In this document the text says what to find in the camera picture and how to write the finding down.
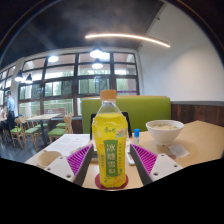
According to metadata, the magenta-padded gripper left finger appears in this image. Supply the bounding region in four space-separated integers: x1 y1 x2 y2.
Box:
43 143 95 187

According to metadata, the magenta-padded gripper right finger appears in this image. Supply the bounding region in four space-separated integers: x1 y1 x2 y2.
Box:
129 143 184 187

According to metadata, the yellow drink bottle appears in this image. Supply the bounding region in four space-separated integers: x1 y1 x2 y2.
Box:
91 89 129 189

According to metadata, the white paper sheet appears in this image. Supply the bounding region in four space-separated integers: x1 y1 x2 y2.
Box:
46 133 92 157

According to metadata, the small dark box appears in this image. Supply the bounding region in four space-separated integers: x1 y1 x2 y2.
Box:
125 151 136 166

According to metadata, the white bowl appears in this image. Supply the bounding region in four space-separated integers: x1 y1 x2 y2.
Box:
145 119 185 146

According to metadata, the group of green-seated wooden chairs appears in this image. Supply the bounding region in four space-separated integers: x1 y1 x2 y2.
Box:
9 113 74 149

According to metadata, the small blue-capped bottle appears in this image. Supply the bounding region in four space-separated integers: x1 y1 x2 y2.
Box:
133 128 141 146

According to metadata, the wooden dining table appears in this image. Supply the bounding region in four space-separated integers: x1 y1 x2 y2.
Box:
25 113 63 146

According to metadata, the green booth bench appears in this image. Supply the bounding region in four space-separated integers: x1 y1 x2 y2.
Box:
81 95 172 134

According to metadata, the person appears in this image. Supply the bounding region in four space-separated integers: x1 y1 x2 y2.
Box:
0 105 8 134
5 90 17 129

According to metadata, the curved linear ceiling light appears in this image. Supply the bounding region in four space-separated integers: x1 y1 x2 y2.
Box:
84 32 171 49

